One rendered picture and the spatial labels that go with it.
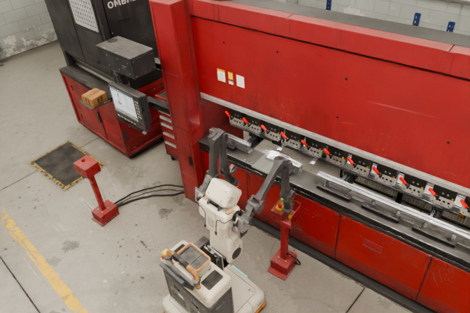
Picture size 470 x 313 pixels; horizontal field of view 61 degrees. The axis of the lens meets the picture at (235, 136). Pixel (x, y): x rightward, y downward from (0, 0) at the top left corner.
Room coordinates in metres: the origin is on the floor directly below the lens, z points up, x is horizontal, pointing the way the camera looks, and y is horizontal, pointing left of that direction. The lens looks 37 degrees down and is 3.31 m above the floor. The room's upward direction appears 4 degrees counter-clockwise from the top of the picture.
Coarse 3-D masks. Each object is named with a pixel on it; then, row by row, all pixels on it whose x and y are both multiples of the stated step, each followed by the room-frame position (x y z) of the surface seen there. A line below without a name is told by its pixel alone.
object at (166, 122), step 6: (156, 96) 3.99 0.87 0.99; (162, 96) 3.99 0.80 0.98; (162, 114) 3.96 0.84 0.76; (162, 120) 3.98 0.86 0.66; (168, 120) 3.88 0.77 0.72; (162, 126) 3.99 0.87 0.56; (168, 126) 3.90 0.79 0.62; (162, 132) 3.98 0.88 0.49; (168, 132) 3.94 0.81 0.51; (168, 138) 3.95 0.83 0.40; (174, 138) 3.85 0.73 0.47; (168, 144) 3.94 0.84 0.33; (174, 144) 3.90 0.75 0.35; (168, 150) 3.99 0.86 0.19; (174, 150) 3.91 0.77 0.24; (174, 156) 3.91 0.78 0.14
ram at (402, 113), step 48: (240, 48) 2.98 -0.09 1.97; (288, 48) 2.69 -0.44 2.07; (336, 48) 2.48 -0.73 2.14; (240, 96) 3.00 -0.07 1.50; (288, 96) 2.68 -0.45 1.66; (336, 96) 2.43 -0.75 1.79; (384, 96) 2.22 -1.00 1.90; (432, 96) 2.04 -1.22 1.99; (384, 144) 2.18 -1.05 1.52; (432, 144) 1.99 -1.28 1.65
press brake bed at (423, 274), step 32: (256, 192) 2.77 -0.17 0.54; (256, 224) 2.79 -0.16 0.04; (320, 224) 2.33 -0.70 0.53; (352, 224) 2.15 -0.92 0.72; (320, 256) 2.34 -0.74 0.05; (352, 256) 2.11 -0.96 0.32; (384, 256) 1.96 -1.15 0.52; (416, 256) 1.81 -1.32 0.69; (384, 288) 1.96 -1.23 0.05; (416, 288) 1.77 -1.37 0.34; (448, 288) 1.64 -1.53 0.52
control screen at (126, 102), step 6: (114, 90) 3.19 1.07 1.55; (114, 96) 3.21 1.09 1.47; (120, 96) 3.13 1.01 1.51; (126, 96) 3.07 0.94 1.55; (114, 102) 3.23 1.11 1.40; (120, 102) 3.15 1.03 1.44; (126, 102) 3.08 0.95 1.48; (132, 102) 3.01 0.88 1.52; (120, 108) 3.17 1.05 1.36; (126, 108) 3.10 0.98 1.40; (132, 108) 3.03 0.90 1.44; (126, 114) 3.12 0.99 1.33; (132, 114) 3.05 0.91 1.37
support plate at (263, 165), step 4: (268, 152) 2.81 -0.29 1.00; (264, 156) 2.76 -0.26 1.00; (260, 160) 2.71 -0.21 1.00; (264, 160) 2.71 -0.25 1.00; (268, 160) 2.70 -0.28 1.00; (256, 164) 2.66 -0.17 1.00; (260, 164) 2.65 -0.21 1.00; (264, 164) 2.65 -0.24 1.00; (268, 164) 2.65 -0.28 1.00; (272, 164) 2.64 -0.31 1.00; (256, 168) 2.60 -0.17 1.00; (260, 168) 2.60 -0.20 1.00; (264, 168) 2.59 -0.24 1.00; (268, 168) 2.59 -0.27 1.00; (264, 172) 2.55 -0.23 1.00; (268, 172) 2.55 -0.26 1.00
